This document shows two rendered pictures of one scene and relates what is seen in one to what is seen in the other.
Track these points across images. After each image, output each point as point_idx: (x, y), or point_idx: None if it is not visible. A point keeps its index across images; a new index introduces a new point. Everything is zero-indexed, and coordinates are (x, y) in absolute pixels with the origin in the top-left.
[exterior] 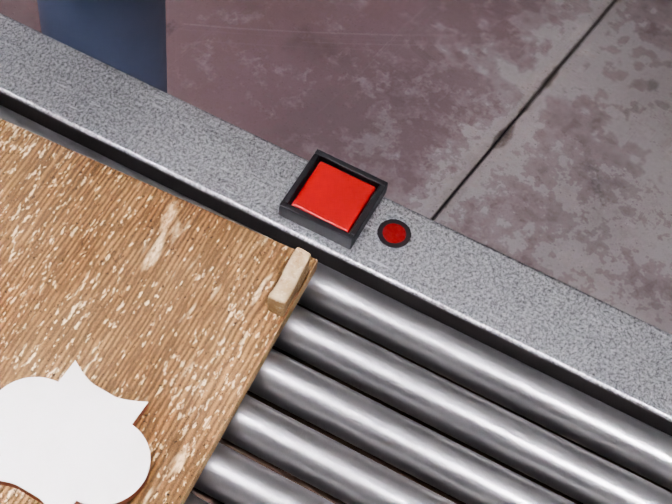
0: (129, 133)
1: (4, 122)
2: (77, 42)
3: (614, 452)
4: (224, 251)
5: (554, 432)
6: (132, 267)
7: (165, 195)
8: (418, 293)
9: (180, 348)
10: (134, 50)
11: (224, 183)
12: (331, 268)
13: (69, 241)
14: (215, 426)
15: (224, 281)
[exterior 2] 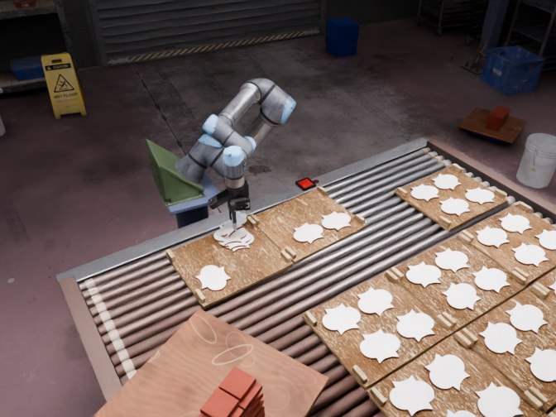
0: (274, 201)
1: (264, 211)
2: None
3: (367, 176)
4: (309, 196)
5: None
6: (306, 206)
7: (294, 198)
8: (328, 183)
9: (325, 206)
10: None
11: (293, 194)
12: None
13: (296, 211)
14: (342, 207)
15: (315, 198)
